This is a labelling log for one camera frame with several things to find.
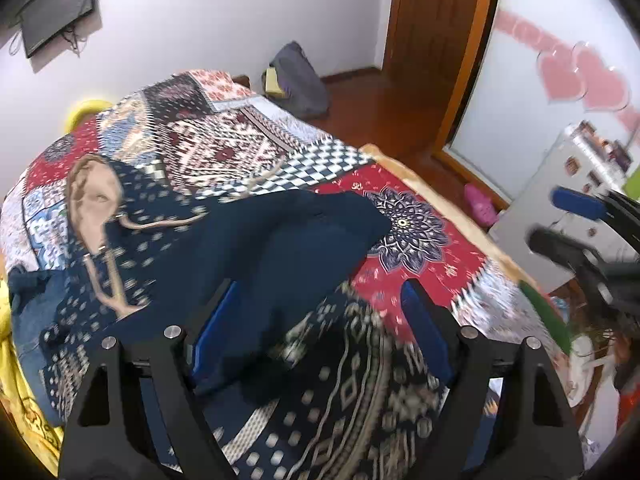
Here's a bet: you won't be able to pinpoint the white fridge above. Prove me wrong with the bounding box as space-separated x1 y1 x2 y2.
487 122 640 296

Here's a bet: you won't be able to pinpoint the pink heart decals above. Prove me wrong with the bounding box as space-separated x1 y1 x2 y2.
495 10 640 131

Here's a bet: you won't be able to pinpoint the frosted glass sliding door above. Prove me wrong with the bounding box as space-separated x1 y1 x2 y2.
432 0 640 211

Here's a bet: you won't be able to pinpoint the black wall television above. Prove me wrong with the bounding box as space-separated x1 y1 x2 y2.
17 0 98 59

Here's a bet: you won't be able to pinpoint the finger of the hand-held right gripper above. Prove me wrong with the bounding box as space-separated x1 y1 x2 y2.
528 227 603 273
551 186 640 228

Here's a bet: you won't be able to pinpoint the patchwork printed bedspread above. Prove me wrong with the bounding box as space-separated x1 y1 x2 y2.
0 69 556 461

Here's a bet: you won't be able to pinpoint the grey bag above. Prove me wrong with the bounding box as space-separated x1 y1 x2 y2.
262 41 331 121

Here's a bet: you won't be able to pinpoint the plain blue garment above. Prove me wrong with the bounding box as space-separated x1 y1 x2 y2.
7 265 73 361

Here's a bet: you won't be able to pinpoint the brown wooden door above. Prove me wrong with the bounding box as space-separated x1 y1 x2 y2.
382 0 493 111

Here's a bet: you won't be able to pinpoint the navy patterned hooded garment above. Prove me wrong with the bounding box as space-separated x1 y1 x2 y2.
10 154 451 480

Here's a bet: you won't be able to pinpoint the yellow printed blanket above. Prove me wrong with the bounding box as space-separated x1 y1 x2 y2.
0 255 66 463

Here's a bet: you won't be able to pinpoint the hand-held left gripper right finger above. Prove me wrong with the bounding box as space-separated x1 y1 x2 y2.
400 277 586 480

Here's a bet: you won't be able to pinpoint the yellow round object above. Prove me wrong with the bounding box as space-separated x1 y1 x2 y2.
65 99 116 131

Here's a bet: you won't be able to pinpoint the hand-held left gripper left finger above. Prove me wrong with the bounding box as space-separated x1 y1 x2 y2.
57 277 242 480

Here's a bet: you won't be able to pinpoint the pink slipper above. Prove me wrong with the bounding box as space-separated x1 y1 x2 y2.
462 182 498 226

